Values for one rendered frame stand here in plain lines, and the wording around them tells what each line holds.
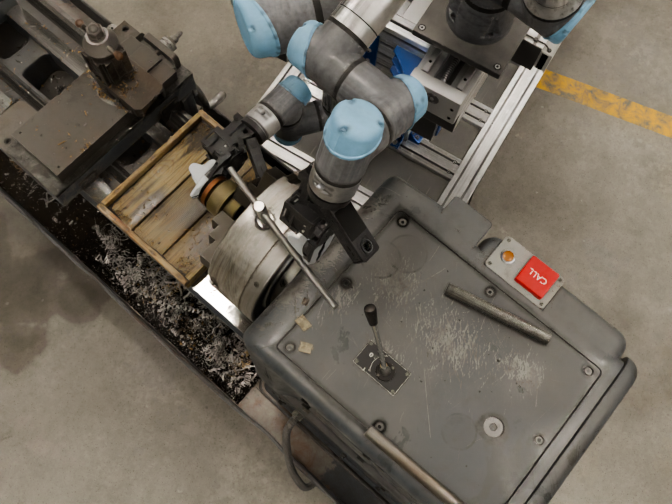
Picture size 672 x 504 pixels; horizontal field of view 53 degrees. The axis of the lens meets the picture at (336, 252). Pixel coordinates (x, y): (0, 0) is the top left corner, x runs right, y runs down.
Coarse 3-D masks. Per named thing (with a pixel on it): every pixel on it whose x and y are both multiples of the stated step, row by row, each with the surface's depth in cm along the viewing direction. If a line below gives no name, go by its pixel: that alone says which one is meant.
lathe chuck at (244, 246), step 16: (272, 192) 131; (288, 192) 132; (272, 208) 130; (240, 224) 130; (256, 224) 129; (224, 240) 131; (240, 240) 129; (256, 240) 129; (272, 240) 128; (224, 256) 131; (240, 256) 130; (256, 256) 129; (208, 272) 136; (224, 272) 133; (240, 272) 131; (224, 288) 136; (240, 288) 132
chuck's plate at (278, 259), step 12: (276, 252) 128; (288, 252) 128; (264, 264) 128; (276, 264) 128; (288, 264) 132; (252, 276) 130; (264, 276) 129; (276, 276) 132; (252, 288) 131; (264, 288) 130; (240, 300) 135; (252, 300) 132; (264, 300) 137; (252, 312) 135
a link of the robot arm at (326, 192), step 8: (312, 168) 99; (312, 176) 99; (312, 184) 100; (320, 184) 98; (328, 184) 97; (320, 192) 99; (328, 192) 99; (336, 192) 98; (344, 192) 98; (352, 192) 100; (328, 200) 100; (336, 200) 100; (344, 200) 100
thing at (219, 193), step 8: (216, 176) 146; (208, 184) 144; (216, 184) 145; (224, 184) 144; (232, 184) 145; (200, 192) 145; (208, 192) 144; (216, 192) 143; (224, 192) 143; (232, 192) 143; (200, 200) 146; (208, 200) 144; (216, 200) 143; (224, 200) 142; (232, 200) 144; (208, 208) 145; (216, 208) 144; (224, 208) 144; (232, 208) 143; (240, 208) 149; (232, 216) 144
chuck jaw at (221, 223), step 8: (216, 216) 143; (224, 216) 143; (216, 224) 143; (224, 224) 142; (232, 224) 143; (216, 232) 141; (224, 232) 142; (216, 240) 140; (208, 248) 139; (216, 248) 140; (200, 256) 139; (208, 256) 139; (208, 264) 139
